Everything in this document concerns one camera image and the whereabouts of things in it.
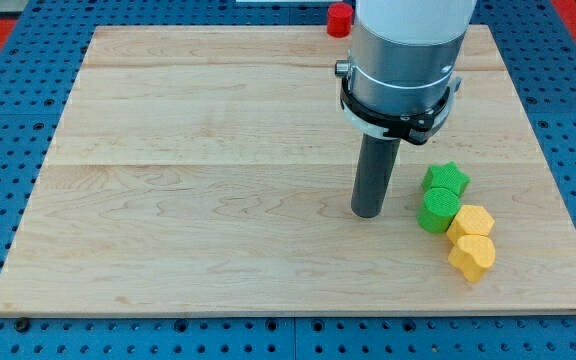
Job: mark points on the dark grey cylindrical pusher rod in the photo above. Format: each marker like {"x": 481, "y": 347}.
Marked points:
{"x": 375, "y": 166}

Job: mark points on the light wooden board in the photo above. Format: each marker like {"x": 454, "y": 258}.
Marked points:
{"x": 207, "y": 172}

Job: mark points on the green star block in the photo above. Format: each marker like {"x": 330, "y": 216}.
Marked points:
{"x": 447, "y": 176}

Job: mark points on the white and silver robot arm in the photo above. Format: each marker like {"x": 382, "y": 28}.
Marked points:
{"x": 403, "y": 52}

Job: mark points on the green cylinder block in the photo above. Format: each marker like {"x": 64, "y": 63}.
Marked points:
{"x": 438, "y": 208}

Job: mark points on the red cylinder block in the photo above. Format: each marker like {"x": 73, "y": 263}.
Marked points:
{"x": 339, "y": 19}

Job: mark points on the yellow heart block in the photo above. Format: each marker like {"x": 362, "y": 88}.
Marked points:
{"x": 473, "y": 255}

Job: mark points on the yellow hexagon block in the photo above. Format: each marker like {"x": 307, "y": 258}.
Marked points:
{"x": 470, "y": 220}

